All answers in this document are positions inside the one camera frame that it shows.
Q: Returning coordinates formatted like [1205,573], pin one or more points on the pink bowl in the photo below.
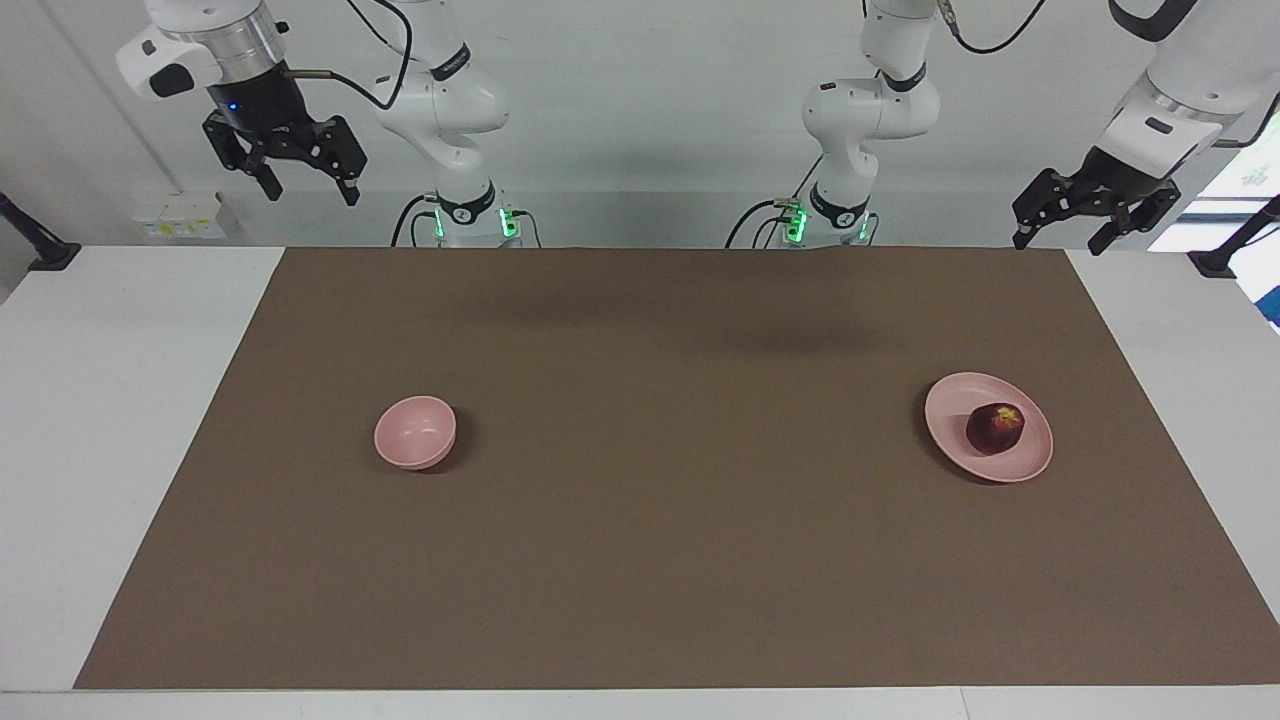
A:
[415,432]

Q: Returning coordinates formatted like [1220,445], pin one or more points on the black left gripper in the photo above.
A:
[1120,175]

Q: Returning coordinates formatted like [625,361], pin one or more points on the white wall socket box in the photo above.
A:
[180,215]

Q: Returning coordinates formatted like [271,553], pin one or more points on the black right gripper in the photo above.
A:
[255,110]

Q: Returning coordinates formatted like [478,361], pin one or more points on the blue object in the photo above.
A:
[1272,305]

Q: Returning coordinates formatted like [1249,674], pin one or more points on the brown table mat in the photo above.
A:
[640,560]

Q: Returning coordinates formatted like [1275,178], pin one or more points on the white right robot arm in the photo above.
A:
[455,100]

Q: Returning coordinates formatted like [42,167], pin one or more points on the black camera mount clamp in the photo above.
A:
[50,255]
[1215,262]

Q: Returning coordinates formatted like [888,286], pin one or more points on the dark red apple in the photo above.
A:
[993,430]

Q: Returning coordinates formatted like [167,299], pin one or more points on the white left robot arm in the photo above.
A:
[870,110]

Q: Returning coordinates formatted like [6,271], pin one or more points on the pink plate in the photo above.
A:
[960,405]

